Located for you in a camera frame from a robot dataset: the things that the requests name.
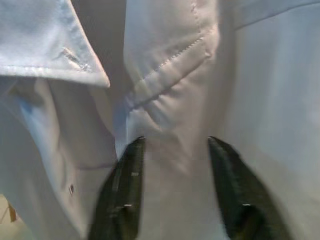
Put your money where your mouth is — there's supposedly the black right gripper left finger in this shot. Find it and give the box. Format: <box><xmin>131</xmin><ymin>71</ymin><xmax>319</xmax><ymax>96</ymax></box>
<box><xmin>87</xmin><ymin>136</ymin><xmax>147</xmax><ymax>240</ymax></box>

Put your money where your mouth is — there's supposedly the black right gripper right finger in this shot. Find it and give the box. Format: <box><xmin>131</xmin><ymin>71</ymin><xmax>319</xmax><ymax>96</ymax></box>
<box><xmin>207</xmin><ymin>136</ymin><xmax>291</xmax><ymax>240</ymax></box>

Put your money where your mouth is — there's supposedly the white collared shirt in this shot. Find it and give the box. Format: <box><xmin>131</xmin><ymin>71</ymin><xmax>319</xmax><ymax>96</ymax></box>
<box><xmin>0</xmin><ymin>0</ymin><xmax>320</xmax><ymax>240</ymax></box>

